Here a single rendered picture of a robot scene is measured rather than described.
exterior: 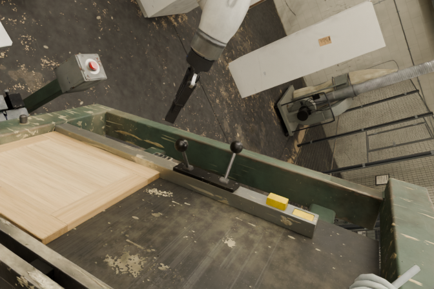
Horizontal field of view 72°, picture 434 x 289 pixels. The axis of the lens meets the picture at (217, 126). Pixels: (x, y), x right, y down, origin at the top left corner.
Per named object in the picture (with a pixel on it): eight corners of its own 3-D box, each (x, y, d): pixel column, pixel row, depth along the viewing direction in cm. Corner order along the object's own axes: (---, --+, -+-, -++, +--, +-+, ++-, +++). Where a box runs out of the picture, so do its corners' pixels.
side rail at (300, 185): (115, 131, 139) (115, 109, 135) (372, 221, 94) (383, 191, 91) (105, 135, 134) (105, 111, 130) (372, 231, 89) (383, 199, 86)
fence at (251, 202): (66, 132, 115) (66, 122, 114) (315, 228, 77) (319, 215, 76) (55, 135, 111) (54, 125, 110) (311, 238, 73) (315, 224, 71)
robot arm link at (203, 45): (225, 39, 87) (215, 57, 89) (197, 24, 84) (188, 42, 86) (229, 47, 79) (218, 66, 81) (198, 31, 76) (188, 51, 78)
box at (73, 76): (75, 68, 142) (98, 53, 133) (84, 91, 142) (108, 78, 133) (51, 69, 131) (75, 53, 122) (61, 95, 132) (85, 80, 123)
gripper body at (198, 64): (216, 64, 81) (201, 92, 85) (214, 55, 88) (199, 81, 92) (191, 51, 79) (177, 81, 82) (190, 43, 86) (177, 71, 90)
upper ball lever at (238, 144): (219, 184, 86) (234, 140, 88) (230, 188, 84) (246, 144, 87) (214, 182, 83) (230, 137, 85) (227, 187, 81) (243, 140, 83)
